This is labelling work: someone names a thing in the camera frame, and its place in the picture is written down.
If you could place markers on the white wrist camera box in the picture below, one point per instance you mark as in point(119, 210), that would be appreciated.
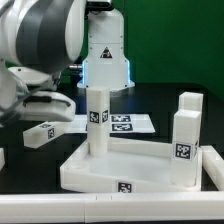
point(33, 78)

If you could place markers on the white marker sheet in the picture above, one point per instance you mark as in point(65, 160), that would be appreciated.
point(119, 123)

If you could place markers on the white fence bar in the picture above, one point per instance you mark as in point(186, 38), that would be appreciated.
point(213, 164)
point(89, 208)

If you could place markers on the white desk tabletop tray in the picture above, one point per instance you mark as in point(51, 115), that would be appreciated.
point(130, 166)

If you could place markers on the white obstacle wall left piece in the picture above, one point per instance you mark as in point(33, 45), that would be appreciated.
point(2, 158)

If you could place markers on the white right fence bar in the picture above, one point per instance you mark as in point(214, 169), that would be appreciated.
point(213, 164)

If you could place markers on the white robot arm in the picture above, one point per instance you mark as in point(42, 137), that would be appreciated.
point(45, 36)

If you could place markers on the white front fence bar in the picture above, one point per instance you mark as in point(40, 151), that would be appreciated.
point(89, 208)

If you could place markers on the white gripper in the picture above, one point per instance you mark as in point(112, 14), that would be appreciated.
point(45, 106)

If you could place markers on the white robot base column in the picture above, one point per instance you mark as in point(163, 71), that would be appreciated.
point(105, 64)

